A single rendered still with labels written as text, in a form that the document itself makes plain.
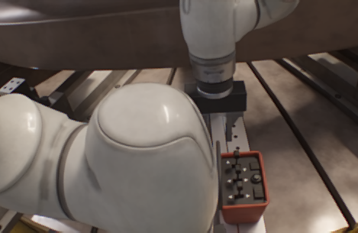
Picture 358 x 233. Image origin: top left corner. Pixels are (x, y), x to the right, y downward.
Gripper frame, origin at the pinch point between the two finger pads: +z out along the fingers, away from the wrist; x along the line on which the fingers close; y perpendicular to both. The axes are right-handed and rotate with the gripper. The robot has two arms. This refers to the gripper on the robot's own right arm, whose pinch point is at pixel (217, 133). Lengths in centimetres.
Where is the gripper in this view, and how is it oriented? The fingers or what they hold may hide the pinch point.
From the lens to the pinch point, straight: 70.2
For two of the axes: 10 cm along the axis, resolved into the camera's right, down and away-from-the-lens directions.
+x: 9.9, -0.6, -1.3
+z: 1.3, 7.5, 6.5
